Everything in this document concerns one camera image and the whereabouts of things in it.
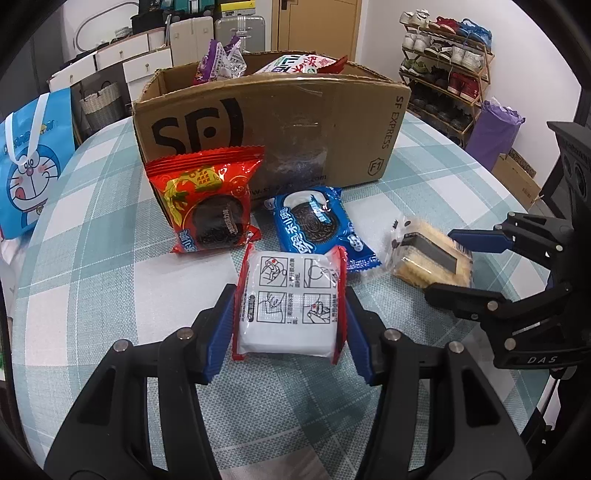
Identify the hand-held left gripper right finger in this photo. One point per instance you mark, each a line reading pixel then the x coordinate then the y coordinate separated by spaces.
pixel 360 337

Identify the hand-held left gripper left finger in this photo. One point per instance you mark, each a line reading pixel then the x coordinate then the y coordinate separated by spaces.
pixel 219 332

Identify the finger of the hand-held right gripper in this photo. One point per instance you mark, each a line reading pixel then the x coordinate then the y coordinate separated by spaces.
pixel 480 241
pixel 461 300

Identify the clear wafer biscuit packet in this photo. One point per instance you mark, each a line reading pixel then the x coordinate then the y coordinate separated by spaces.
pixel 415 267

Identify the red and white snack packet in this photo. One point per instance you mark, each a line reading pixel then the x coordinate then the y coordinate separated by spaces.
pixel 286 314

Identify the blue cookie packet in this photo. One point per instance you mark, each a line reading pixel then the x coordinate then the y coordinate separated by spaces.
pixel 314 226

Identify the red cookie packet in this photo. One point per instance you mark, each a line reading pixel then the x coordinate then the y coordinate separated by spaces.
pixel 198 198

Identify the brown cardboard box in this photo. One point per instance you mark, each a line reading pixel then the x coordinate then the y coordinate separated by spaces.
pixel 286 129

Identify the large red chips bag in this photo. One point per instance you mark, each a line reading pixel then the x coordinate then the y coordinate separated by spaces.
pixel 295 64

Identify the purple snack bag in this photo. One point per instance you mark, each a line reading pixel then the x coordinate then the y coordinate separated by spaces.
pixel 217 67

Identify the small open cardboard box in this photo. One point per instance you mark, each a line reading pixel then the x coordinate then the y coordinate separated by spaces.
pixel 517 182

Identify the purple plastic bag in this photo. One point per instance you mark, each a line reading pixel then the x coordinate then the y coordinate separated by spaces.
pixel 496 134

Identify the wooden shoe rack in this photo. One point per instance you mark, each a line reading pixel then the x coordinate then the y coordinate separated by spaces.
pixel 485 74

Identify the blue cartoon tote bag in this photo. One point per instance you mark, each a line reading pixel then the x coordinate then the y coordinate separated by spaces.
pixel 32 175

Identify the woven wicker basket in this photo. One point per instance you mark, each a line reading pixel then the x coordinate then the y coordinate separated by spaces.
pixel 101 106

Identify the wooden door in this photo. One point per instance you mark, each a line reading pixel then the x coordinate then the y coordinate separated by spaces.
pixel 323 27

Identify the white drawer cabinet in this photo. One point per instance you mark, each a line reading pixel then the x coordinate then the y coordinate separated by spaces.
pixel 138 64

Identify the beige suitcase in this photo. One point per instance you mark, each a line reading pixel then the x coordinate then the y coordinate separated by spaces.
pixel 191 34

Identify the silver suitcase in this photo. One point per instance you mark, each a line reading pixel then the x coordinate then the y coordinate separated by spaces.
pixel 240 30

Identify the black storage box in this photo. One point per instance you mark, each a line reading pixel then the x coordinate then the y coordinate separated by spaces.
pixel 147 23

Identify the oval wall mirror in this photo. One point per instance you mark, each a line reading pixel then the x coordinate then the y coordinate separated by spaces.
pixel 78 32

